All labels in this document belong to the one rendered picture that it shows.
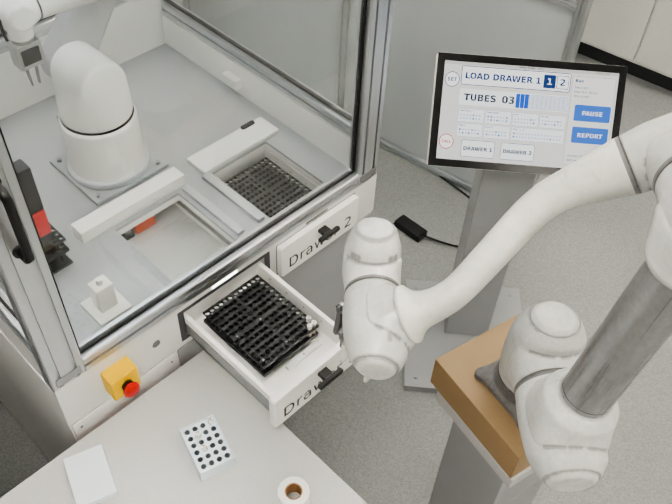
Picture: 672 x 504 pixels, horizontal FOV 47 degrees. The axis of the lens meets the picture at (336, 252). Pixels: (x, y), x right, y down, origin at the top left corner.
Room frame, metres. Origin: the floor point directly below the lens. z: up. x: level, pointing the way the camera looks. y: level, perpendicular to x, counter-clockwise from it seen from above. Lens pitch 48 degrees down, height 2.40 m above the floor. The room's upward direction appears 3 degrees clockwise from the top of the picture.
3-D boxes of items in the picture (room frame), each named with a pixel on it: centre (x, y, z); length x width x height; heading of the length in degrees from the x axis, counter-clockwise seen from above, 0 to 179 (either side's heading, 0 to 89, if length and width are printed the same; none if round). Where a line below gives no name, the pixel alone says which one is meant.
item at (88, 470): (0.76, 0.52, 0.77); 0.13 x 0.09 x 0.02; 29
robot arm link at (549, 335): (1.00, -0.47, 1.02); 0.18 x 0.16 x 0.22; 3
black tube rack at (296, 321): (1.13, 0.17, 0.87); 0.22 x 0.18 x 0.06; 48
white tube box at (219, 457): (0.84, 0.27, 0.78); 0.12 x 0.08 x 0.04; 32
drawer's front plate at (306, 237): (1.44, 0.05, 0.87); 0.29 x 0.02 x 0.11; 138
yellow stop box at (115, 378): (0.95, 0.47, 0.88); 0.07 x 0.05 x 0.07; 138
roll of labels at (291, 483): (0.74, 0.06, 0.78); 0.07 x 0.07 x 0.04
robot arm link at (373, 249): (0.94, -0.07, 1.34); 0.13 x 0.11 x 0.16; 3
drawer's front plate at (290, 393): (0.99, 0.02, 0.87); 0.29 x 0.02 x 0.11; 138
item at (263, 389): (1.13, 0.18, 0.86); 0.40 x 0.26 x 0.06; 48
